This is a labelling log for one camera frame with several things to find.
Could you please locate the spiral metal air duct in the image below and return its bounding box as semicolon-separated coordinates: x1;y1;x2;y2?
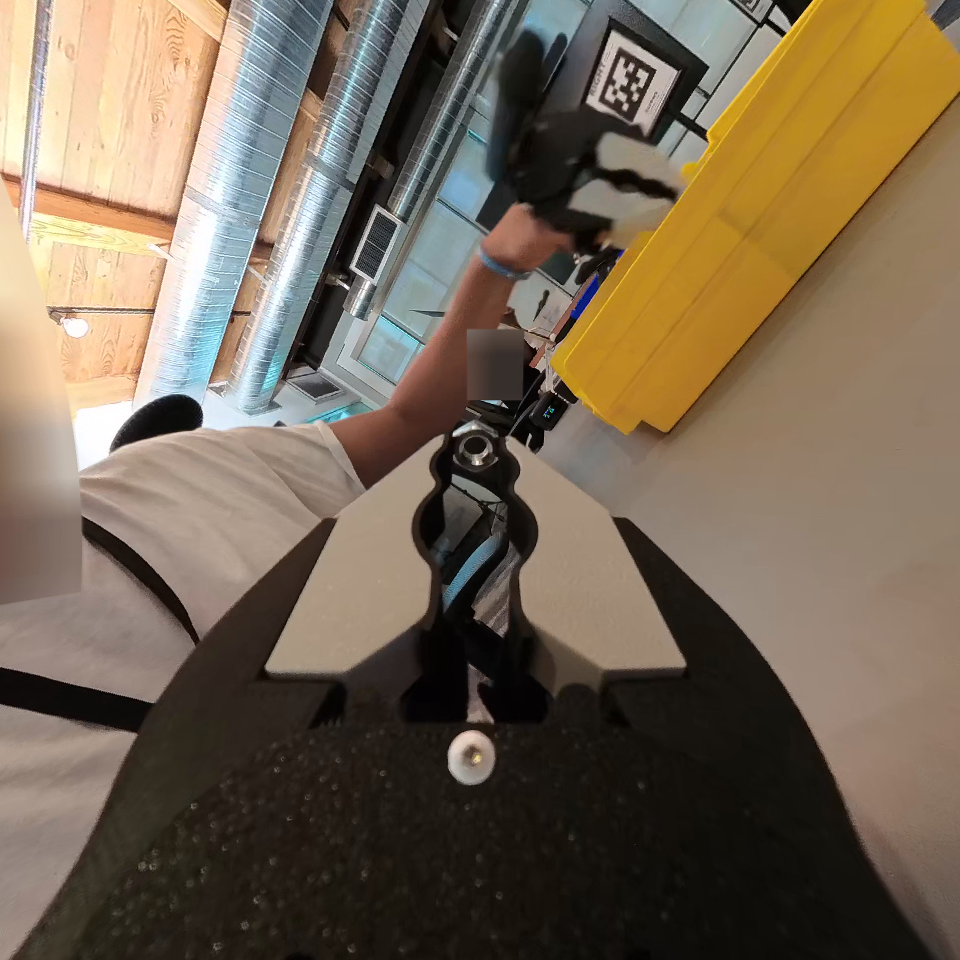
238;0;440;415
386;0;530;222
133;0;337;410

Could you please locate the steel hex nut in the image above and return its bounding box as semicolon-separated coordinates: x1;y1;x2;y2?
452;421;500;470

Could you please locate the yellow plastic bin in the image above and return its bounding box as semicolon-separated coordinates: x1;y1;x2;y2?
551;0;960;436

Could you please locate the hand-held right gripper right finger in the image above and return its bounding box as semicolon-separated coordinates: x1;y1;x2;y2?
501;435;687;672

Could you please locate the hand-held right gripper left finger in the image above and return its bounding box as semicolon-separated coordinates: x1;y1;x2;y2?
266;435;455;676

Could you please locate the black strap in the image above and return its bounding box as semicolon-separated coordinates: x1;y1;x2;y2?
0;516;202;735

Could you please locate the person's left forearm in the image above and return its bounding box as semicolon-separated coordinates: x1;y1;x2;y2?
324;258;530;490

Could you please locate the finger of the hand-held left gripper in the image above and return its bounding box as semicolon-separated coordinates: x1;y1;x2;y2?
564;180;680;252
592;129;685;198

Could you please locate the white vent grille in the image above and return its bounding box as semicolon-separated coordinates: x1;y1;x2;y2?
347;204;400;280

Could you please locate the person's left hand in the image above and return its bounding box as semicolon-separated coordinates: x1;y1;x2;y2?
486;201;577;273

